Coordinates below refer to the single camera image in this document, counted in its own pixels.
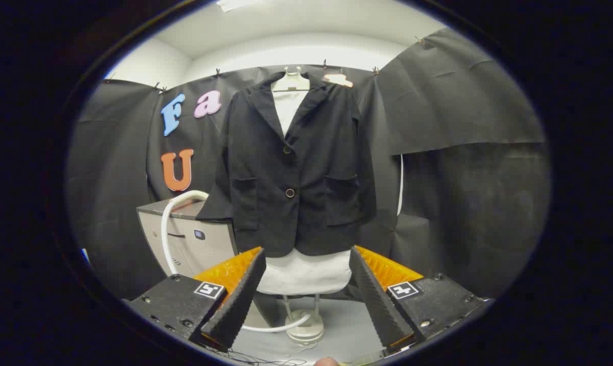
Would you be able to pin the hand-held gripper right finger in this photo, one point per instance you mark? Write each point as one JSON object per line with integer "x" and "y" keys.
{"x": 375, "y": 300}

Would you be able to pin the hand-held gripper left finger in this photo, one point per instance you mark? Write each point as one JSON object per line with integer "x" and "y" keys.
{"x": 237, "y": 300}

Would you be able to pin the grey garment steamer base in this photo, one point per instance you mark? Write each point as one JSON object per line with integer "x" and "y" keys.
{"x": 204, "y": 249}

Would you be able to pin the black jacket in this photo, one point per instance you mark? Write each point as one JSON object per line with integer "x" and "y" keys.
{"x": 265, "y": 168}

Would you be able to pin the white board stand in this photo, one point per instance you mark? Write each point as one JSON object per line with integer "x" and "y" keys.
{"x": 306, "y": 328}

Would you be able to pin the black backdrop cloth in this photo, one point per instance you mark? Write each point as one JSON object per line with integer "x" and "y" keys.
{"x": 464, "y": 203}

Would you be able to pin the white plastic hanger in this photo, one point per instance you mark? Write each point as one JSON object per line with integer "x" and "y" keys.
{"x": 291, "y": 82}

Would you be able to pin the row of small black clips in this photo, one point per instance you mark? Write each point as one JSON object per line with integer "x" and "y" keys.
{"x": 217, "y": 72}

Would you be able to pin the ceiling light panel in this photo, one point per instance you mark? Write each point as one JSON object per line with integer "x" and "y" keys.
{"x": 237, "y": 4}

